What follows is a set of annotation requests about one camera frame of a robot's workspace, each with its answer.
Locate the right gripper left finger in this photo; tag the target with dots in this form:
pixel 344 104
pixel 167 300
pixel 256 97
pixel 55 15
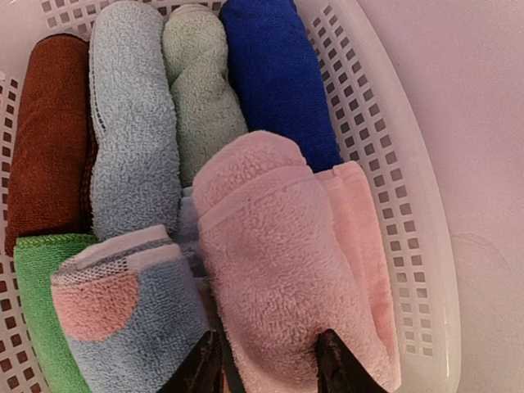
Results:
pixel 201 371

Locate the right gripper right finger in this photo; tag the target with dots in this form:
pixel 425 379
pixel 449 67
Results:
pixel 338 369

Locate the blue polka dot towel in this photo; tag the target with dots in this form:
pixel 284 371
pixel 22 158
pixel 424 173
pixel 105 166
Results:
pixel 130 310

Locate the pink towel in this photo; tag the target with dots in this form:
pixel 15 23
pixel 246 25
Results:
pixel 290 254

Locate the light blue rolled towel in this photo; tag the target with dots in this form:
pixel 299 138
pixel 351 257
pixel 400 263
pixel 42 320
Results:
pixel 135 182

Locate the white plastic basket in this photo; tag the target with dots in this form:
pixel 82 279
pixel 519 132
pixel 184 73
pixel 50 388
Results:
pixel 374 125

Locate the dark blue rolled towel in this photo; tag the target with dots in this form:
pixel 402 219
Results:
pixel 275 73

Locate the pale green rolled towel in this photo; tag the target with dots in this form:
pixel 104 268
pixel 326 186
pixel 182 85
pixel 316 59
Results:
pixel 208 112

